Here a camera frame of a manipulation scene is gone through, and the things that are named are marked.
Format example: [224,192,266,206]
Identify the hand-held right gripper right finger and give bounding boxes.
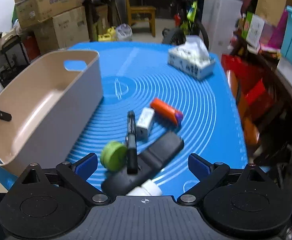
[177,153,274,205]

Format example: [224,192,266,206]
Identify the blue silicone mat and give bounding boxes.
[0,42,249,199]

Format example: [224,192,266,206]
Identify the wooden chair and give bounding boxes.
[122,0,156,37]

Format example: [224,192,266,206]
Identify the small orange box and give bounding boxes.
[150,98,183,127]

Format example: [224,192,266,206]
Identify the beige plastic storage bin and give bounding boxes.
[0,49,104,173]

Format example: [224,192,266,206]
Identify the white tissue pack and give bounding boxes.
[168,36,216,80]

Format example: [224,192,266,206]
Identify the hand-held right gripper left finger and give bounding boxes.
[17,153,111,205]

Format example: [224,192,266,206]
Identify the pale printed cardboard box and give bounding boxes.
[33,6,90,54]

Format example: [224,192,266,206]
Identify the white plug charger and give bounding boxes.
[136,107,155,140]

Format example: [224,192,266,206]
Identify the open brown cardboard box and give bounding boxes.
[13,0,83,29]

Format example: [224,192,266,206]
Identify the black case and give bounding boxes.
[101,131,184,198]

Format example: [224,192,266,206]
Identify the red bags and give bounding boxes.
[221,54,274,145]

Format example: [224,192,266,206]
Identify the white pill bottle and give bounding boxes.
[126,180,162,196]

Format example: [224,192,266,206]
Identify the green and white box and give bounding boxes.
[246,12,265,49]

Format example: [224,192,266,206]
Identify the green bicycle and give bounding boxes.
[162,0,210,49]

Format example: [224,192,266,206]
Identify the tall white carton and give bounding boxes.
[202,0,244,55]

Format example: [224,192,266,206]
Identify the black marker pen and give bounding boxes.
[126,110,139,174]

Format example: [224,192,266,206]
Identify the black metal rack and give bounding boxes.
[0,31,30,85]

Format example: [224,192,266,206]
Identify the round green tin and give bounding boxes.
[100,141,128,172]

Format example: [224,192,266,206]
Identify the clear plastic bag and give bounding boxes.
[116,24,133,41]

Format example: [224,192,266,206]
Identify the yellow plastic jug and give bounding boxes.
[98,26,118,42]

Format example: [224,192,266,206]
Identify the pink box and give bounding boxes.
[261,10,289,50]

